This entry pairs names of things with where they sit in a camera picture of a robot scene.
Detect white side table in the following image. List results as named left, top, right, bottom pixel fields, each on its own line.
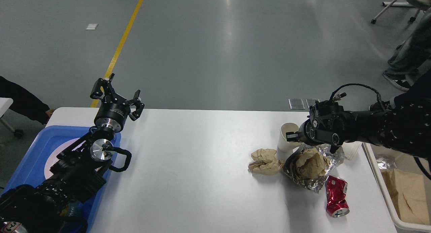
left=0, top=97, right=24, bottom=138

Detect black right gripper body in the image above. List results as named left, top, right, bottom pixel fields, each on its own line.
left=298, top=120, right=314, bottom=146

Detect red foil wrapper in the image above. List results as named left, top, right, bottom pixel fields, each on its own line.
left=326, top=176, right=350, bottom=218

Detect grey-blue mug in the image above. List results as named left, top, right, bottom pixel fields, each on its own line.
left=62, top=200, right=83, bottom=217

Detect person in blue jeans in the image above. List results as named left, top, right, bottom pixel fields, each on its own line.
left=382, top=0, right=431, bottom=92

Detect brown paper bag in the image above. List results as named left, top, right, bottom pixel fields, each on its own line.
left=380, top=169, right=430, bottom=225

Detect floor outlet plate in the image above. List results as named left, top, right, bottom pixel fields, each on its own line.
left=306, top=99, right=320, bottom=108
left=288, top=99, right=306, bottom=110

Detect crumpled brown paper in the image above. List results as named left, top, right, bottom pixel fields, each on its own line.
left=248, top=148, right=285, bottom=176

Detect white rolling stand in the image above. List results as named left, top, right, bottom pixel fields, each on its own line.
left=370, top=0, right=421, bottom=24

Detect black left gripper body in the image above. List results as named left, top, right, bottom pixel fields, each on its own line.
left=94, top=103, right=131, bottom=131

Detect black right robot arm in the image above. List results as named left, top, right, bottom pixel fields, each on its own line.
left=285, top=89, right=430, bottom=178

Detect dark seated person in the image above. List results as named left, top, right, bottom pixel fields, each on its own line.
left=0, top=76, right=55, bottom=125

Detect pink plate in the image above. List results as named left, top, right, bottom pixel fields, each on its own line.
left=43, top=138, right=78, bottom=179

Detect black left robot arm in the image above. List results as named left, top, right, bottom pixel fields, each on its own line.
left=1, top=73, right=145, bottom=233

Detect blue plastic tray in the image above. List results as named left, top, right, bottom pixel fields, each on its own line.
left=1, top=126, right=105, bottom=233

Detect foil scrap in bin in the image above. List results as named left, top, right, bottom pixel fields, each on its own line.
left=376, top=155, right=398, bottom=170

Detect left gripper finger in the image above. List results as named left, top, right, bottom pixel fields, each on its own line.
left=125, top=89, right=145, bottom=121
left=90, top=73, right=118, bottom=105

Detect beige waste bin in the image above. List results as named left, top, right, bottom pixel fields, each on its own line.
left=362, top=143, right=431, bottom=233

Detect white cup lying sideways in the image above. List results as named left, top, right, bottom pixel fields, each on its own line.
left=342, top=141, right=362, bottom=161

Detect person in black clothes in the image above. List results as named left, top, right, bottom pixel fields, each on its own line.
left=382, top=70, right=431, bottom=110

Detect crumpled foil with paper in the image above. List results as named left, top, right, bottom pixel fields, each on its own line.
left=282, top=143, right=345, bottom=193

